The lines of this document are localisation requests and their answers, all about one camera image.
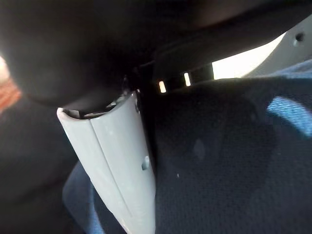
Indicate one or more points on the round glass washing machine door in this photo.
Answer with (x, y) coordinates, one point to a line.
(292, 48)

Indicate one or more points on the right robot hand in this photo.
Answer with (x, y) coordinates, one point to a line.
(73, 48)

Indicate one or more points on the black garment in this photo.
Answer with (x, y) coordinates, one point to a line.
(231, 158)

